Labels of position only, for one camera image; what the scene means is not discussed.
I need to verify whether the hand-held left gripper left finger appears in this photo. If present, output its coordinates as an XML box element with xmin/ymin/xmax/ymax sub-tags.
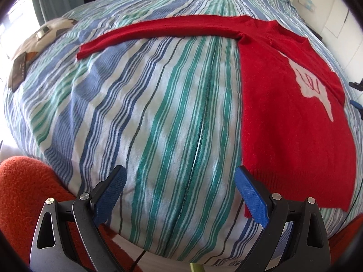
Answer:
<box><xmin>30</xmin><ymin>165</ymin><xmax>127</xmax><ymax>272</ymax></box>

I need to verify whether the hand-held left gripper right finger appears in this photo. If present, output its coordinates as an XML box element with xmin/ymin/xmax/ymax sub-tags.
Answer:
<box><xmin>235</xmin><ymin>165</ymin><xmax>331</xmax><ymax>272</ymax></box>

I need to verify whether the red knit sweater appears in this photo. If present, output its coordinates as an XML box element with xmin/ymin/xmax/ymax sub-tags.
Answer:
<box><xmin>76</xmin><ymin>15</ymin><xmax>356</xmax><ymax>219</ymax></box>

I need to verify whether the white wardrobe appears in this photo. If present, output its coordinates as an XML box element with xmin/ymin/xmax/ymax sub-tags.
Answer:
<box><xmin>315</xmin><ymin>0</ymin><xmax>363</xmax><ymax>85</ymax></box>

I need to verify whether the orange fuzzy cloth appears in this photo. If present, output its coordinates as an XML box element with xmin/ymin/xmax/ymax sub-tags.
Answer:
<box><xmin>0</xmin><ymin>156</ymin><xmax>363</xmax><ymax>272</ymax></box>

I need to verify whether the striped bed cover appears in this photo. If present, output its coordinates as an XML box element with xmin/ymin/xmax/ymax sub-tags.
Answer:
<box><xmin>3</xmin><ymin>0</ymin><xmax>363</xmax><ymax>267</ymax></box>

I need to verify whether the black smartphone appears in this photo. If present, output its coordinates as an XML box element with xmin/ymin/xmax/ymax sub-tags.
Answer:
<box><xmin>8</xmin><ymin>51</ymin><xmax>28</xmax><ymax>92</ymax></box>

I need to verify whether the patterned white pillow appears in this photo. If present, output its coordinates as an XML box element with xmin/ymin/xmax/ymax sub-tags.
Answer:
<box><xmin>7</xmin><ymin>17</ymin><xmax>78</xmax><ymax>91</ymax></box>

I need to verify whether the bright window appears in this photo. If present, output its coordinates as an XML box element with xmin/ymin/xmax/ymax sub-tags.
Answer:
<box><xmin>6</xmin><ymin>0</ymin><xmax>39</xmax><ymax>37</ymax></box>

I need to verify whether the blue curtain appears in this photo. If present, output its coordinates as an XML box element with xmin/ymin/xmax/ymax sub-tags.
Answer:
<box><xmin>28</xmin><ymin>0</ymin><xmax>61</xmax><ymax>27</ymax></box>

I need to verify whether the black cable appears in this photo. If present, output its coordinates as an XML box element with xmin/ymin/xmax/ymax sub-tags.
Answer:
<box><xmin>130</xmin><ymin>249</ymin><xmax>148</xmax><ymax>272</ymax></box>

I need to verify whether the white wall outlet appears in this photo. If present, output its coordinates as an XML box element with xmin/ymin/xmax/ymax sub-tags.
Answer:
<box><xmin>296</xmin><ymin>0</ymin><xmax>316</xmax><ymax>12</ymax></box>

